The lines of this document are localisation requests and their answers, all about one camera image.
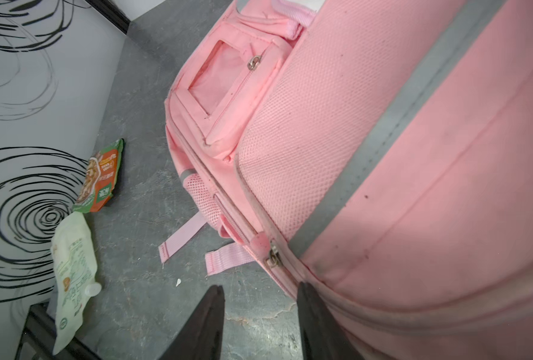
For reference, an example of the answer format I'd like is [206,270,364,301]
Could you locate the white food pouch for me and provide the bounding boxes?
[51,212,102,355]

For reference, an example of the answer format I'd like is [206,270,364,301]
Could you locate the pink student backpack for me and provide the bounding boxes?
[165,1,533,359]

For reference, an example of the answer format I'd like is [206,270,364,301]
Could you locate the black corner frame post left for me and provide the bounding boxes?
[85,0,130,35]

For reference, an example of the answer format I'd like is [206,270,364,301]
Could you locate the green snack packet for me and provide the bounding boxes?
[73,139,125,213]

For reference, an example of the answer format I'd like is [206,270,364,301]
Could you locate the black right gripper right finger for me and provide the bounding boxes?
[297,282,364,360]

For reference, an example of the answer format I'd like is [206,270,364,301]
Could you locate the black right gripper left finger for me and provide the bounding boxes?
[159,285,225,359]

